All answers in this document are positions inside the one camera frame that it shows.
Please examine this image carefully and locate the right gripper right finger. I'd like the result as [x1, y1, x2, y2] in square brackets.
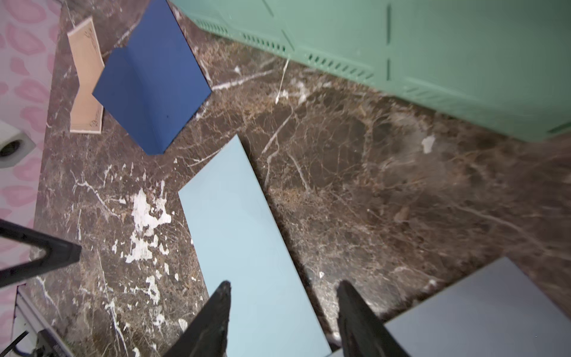
[337, 281, 408, 357]

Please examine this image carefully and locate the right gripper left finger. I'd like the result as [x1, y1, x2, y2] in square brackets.
[164, 281, 231, 357]

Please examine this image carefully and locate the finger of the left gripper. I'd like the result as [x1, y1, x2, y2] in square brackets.
[1, 220, 82, 288]

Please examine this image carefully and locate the light blue envelope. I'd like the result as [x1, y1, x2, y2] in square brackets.
[179, 137, 331, 356]

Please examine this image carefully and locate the cream letter paper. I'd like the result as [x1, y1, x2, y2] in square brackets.
[67, 16, 104, 135]

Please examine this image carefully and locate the dark blue envelope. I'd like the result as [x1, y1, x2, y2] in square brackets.
[92, 1, 211, 155]

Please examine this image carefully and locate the grey envelope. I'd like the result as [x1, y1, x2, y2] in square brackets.
[329, 256, 571, 357]

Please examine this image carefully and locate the green file organizer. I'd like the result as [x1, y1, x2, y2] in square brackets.
[176, 0, 570, 141]

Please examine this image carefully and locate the aluminium rail front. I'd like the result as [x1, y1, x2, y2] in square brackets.
[6, 286, 74, 357]

